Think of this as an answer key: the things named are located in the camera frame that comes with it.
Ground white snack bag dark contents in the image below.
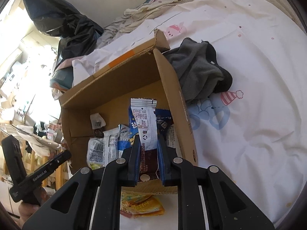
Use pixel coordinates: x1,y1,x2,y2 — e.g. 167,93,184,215
86,138,105,170

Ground blue white snack bag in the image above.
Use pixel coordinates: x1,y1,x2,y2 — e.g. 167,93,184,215
104,124,131,166

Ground white brown snack bar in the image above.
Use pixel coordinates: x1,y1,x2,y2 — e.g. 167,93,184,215
131,98,158,182

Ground blue snack packet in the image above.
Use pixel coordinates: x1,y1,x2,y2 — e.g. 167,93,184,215
129,106,138,146

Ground person left hand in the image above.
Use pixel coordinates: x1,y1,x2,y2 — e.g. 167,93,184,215
18,188,50,228

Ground yellow chips bag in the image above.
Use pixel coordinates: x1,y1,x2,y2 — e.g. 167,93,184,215
120,192,165,218

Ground white bed sheet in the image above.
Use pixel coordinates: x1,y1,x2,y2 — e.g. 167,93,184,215
72,0,305,230

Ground brown cardboard box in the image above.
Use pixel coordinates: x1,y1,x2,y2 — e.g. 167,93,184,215
58,29,198,194

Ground grey cloth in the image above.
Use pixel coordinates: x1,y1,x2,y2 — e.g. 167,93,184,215
163,38,233,104

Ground black plastic bag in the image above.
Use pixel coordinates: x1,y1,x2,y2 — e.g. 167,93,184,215
23,0,104,72

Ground beige striped blanket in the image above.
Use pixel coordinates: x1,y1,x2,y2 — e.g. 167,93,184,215
96,0,193,49

